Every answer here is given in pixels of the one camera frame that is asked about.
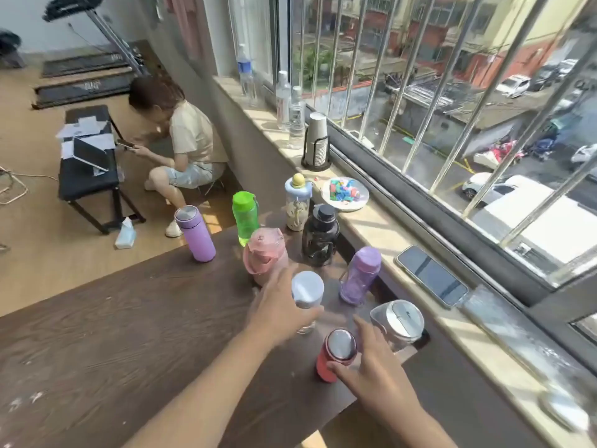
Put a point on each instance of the person's left hand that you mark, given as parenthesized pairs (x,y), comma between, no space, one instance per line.
(275,307)

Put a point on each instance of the person's right hand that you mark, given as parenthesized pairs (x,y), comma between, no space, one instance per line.
(382,382)

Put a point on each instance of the white tumbler bottle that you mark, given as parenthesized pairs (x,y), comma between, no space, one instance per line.
(308,286)

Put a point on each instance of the pink water bottle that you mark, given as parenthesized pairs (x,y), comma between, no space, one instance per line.
(263,251)

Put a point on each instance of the red thermos bottle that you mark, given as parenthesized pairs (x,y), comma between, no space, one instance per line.
(338,345)

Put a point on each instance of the clear grey-lid bottle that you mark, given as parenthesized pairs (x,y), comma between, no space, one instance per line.
(401,321)

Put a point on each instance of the black water jug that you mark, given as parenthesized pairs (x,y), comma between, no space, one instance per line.
(319,237)

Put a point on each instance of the translucent purple bottle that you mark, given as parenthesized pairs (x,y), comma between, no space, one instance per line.
(359,275)

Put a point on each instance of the green plastic bottle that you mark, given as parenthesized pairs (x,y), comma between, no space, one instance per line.
(245,219)

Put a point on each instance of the blue-lid cartoon bottle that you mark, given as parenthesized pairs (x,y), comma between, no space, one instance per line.
(297,209)

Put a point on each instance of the purple steel-top thermos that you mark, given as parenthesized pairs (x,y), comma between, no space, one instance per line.
(198,237)

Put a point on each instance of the person's left forearm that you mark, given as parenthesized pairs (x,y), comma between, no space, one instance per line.
(210,396)

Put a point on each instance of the person's right forearm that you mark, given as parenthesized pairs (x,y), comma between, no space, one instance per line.
(420,429)

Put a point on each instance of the stack of paper cups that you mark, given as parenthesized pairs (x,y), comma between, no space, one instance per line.
(317,130)

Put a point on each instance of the smartphone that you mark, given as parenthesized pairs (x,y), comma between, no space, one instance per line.
(431,275)

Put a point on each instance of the stone windowsill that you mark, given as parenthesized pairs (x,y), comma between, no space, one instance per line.
(378,228)

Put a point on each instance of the white plate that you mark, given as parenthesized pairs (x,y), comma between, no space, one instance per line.
(360,203)

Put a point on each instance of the folding stool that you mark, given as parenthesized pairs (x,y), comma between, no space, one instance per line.
(18,196)
(214,187)

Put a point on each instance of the pile of colourful blocks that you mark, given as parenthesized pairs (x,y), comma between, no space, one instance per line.
(344,189)

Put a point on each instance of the dark wooden table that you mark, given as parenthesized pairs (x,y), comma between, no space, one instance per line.
(116,345)

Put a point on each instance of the pale blue tissue pack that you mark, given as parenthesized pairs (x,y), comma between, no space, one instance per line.
(125,235)

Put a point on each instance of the clear ribbed plastic bottle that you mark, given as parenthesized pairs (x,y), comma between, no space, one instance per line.
(296,121)

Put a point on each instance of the red-label plastic bottle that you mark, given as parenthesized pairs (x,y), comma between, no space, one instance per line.
(283,102)

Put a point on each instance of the clear drinking glass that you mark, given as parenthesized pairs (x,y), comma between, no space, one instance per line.
(253,90)

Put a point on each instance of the silver car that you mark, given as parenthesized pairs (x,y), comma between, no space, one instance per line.
(485,186)

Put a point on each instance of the black padded bench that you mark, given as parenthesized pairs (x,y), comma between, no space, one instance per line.
(88,181)

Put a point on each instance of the blue-label plastic bottle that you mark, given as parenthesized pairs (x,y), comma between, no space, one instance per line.
(244,69)

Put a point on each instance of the tablet on stand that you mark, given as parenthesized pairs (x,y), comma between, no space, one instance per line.
(91,153)

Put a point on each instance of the white papers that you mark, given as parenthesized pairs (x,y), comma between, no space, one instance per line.
(81,128)

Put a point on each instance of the black treadmill with console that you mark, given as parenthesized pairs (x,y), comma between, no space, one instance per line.
(79,90)

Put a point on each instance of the pink hanging cloth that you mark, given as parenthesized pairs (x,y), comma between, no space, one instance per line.
(186,23)

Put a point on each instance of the steel window grille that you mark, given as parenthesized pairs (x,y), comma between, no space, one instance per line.
(485,94)

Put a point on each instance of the flat black treadmill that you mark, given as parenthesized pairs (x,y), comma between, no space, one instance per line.
(84,64)

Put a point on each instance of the white car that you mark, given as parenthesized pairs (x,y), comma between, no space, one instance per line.
(513,85)

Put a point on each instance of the dark window frame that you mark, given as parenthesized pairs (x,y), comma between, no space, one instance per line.
(489,256)

